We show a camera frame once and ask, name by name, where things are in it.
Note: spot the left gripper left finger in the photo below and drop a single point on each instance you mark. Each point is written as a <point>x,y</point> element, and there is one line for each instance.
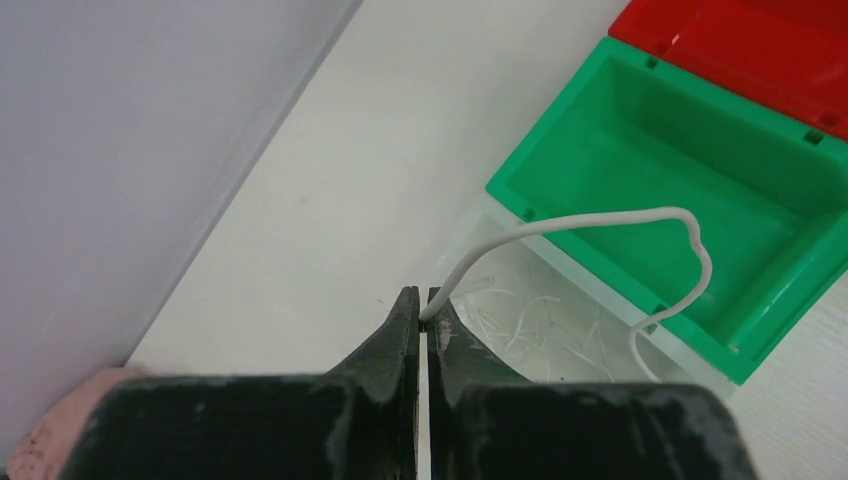
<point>355,421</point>

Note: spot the red plastic bin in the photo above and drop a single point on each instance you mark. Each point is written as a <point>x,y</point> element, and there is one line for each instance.
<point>790,56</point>

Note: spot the clear plastic bin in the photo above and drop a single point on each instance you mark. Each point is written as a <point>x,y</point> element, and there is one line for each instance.
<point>550,319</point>

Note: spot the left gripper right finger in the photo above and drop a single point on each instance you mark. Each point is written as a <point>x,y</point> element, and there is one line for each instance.
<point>487,421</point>

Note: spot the green plastic bin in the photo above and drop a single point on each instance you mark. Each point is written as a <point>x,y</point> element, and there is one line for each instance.
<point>630,131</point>

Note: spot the pink cloth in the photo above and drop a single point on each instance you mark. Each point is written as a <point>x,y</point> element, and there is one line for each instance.
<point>43,453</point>

